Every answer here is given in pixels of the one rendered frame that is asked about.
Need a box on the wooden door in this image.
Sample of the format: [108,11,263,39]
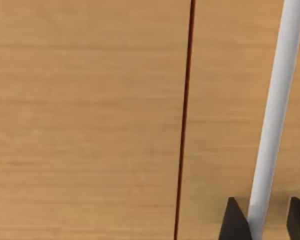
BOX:
[176,0,300,240]
[0,0,192,240]

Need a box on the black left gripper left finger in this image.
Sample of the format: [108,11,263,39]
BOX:
[217,196,253,240]

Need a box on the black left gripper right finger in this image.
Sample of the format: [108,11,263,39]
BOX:
[286,196,300,240]

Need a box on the long grey metal handle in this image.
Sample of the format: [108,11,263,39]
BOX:
[247,0,300,240]

